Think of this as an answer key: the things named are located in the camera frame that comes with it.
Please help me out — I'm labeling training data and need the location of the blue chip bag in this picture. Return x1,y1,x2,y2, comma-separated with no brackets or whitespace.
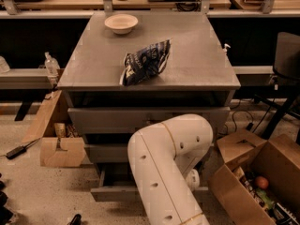
119,39,172,86

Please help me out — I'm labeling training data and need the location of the large cardboard box right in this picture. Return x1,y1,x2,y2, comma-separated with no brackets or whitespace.
208,129,300,225

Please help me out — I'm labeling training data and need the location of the red apple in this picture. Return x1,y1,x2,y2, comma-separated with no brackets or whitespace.
254,176,269,189

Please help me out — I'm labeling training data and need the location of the grey drawer cabinet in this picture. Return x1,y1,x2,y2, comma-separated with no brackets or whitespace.
56,10,242,186

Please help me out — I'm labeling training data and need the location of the grey drawer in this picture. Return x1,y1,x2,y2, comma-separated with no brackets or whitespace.
67,107,230,135
90,163,210,203
83,142,215,164

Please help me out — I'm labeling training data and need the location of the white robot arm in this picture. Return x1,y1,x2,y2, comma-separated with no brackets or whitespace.
127,114,213,225

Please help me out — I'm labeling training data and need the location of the white bowl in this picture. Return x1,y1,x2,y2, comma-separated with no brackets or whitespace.
104,14,138,35

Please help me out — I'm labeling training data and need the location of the black stool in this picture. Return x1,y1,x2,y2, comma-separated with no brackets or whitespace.
255,32,300,139

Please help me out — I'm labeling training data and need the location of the green packet in box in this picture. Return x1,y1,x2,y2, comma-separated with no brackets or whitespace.
256,187,275,210

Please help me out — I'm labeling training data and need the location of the black floor cable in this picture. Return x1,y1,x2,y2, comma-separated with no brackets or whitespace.
218,98,256,136

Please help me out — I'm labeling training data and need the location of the clear plastic bottle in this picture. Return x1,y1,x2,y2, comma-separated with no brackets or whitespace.
45,52,60,76

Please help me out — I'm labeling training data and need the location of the white pump dispenser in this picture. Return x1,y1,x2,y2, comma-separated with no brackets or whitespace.
223,43,231,54

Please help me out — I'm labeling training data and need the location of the cardboard box left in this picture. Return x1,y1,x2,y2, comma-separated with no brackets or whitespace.
22,91,86,168

